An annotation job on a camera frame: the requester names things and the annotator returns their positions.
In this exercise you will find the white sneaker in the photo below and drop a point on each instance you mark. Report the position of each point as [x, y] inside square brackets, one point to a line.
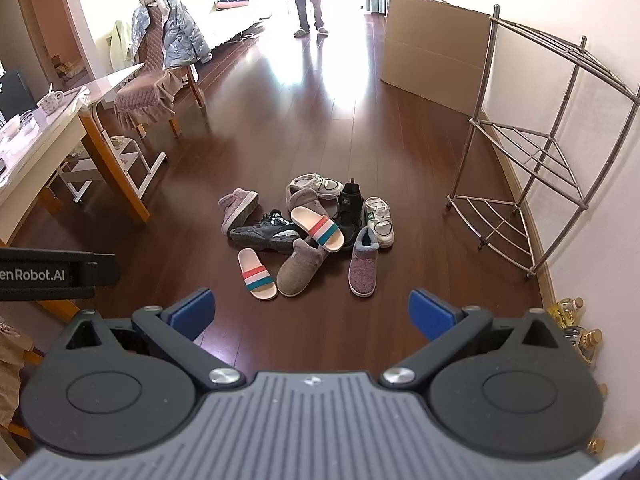
[382, 230]
[320, 184]

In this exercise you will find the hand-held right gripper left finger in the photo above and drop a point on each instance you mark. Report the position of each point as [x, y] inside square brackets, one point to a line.
[192, 312]

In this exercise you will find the metal corner shoe rack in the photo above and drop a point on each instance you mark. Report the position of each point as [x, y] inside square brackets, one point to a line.
[540, 136]

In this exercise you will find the tan cloth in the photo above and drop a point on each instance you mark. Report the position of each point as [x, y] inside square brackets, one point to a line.
[12, 355]

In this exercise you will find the cardboard sheet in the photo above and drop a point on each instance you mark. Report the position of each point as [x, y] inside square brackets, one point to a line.
[430, 50]

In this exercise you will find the striped slide sandal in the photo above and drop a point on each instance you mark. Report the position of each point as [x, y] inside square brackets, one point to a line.
[257, 277]
[320, 230]

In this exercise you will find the silver puffer jacket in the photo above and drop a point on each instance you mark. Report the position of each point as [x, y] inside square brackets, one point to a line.
[180, 35]

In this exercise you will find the yellow cooking oil bottle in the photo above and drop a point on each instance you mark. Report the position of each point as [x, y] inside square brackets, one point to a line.
[565, 312]

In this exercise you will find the chair with quilted brown cover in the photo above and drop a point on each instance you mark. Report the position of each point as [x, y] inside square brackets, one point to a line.
[145, 95]

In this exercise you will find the white sofa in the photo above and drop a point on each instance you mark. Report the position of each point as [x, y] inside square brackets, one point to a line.
[225, 25]

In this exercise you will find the purple knit slipper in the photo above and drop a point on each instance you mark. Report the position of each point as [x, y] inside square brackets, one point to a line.
[237, 207]
[364, 272]

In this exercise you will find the black high-top sneaker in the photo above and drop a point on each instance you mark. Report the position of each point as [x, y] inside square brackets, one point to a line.
[350, 210]

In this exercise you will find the patterned mug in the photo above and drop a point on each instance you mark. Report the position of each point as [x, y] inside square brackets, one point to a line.
[49, 101]

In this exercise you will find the brown fleece slipper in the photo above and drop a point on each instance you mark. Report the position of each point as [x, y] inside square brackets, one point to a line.
[305, 199]
[297, 272]

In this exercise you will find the pale garment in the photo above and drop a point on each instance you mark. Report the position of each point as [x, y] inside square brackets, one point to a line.
[121, 42]

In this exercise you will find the pink cushion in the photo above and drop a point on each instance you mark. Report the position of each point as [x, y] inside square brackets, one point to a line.
[231, 4]

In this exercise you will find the black monitor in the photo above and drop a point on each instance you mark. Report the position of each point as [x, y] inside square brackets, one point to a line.
[15, 95]

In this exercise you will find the white-topped wooden table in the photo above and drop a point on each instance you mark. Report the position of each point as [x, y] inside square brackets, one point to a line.
[45, 145]

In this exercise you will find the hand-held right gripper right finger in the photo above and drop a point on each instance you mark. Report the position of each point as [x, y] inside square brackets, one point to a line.
[432, 312]

